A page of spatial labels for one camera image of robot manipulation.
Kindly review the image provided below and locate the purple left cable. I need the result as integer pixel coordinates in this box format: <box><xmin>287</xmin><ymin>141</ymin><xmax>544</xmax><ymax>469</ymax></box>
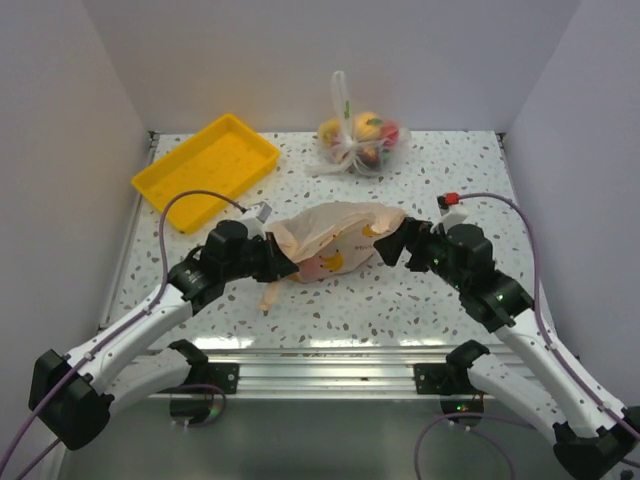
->
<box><xmin>0</xmin><ymin>189</ymin><xmax>249</xmax><ymax>480</ymax></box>

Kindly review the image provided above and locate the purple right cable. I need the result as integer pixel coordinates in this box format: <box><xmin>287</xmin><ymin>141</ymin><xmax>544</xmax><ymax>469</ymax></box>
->
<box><xmin>414</xmin><ymin>191</ymin><xmax>640</xmax><ymax>480</ymax></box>

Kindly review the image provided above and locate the purple cable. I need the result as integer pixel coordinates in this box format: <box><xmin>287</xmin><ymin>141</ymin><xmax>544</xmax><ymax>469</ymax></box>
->
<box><xmin>0</xmin><ymin>189</ymin><xmax>249</xmax><ymax>480</ymax></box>
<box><xmin>414</xmin><ymin>191</ymin><xmax>640</xmax><ymax>480</ymax></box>

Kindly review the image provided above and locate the orange banana print plastic bag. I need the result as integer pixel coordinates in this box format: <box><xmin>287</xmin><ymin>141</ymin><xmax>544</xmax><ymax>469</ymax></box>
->
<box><xmin>266</xmin><ymin>202</ymin><xmax>407</xmax><ymax>284</ymax></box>

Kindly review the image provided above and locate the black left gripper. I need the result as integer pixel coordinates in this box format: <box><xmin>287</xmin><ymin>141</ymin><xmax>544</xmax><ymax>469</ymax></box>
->
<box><xmin>222</xmin><ymin>231</ymin><xmax>299</xmax><ymax>282</ymax></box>

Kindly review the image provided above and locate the yellow plastic tray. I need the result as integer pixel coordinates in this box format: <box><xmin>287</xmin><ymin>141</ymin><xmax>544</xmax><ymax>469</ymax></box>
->
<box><xmin>131</xmin><ymin>114</ymin><xmax>280</xmax><ymax>211</ymax></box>

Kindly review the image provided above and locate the clear plastic bag of fruit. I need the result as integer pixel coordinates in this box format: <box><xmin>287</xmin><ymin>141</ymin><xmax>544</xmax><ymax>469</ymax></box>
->
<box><xmin>307</xmin><ymin>70</ymin><xmax>411</xmax><ymax>177</ymax></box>

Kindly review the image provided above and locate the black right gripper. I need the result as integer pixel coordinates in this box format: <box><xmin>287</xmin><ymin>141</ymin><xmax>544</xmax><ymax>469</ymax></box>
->
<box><xmin>373</xmin><ymin>215</ymin><xmax>468</xmax><ymax>291</ymax></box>

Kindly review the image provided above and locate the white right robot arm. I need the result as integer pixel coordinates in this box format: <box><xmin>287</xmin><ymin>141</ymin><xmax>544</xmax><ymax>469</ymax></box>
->
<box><xmin>374</xmin><ymin>218</ymin><xmax>639</xmax><ymax>479</ymax></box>

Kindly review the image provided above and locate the aluminium mounting rail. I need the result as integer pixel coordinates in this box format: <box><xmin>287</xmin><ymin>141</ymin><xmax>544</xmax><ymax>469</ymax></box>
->
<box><xmin>142</xmin><ymin>347</ymin><xmax>591</xmax><ymax>399</ymax></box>

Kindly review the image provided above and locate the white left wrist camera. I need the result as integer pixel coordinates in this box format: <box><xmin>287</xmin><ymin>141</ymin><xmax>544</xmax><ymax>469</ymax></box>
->
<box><xmin>239</xmin><ymin>201</ymin><xmax>272</xmax><ymax>237</ymax></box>

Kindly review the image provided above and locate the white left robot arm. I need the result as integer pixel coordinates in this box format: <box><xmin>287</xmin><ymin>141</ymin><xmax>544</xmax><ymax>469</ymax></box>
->
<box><xmin>29</xmin><ymin>219</ymin><xmax>298</xmax><ymax>450</ymax></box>

